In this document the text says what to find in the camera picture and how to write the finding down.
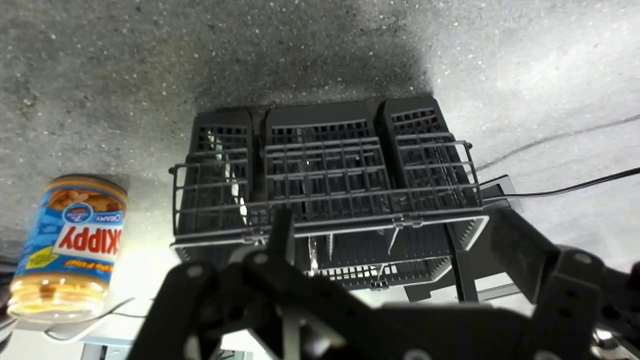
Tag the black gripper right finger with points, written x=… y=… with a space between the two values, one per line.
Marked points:
x=526 y=253

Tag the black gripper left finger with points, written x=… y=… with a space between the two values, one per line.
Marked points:
x=282 y=233

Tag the grey plastic cutlery holder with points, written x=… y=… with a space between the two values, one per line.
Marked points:
x=332 y=133

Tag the orange-lidded blue can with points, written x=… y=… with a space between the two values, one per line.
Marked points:
x=66 y=246

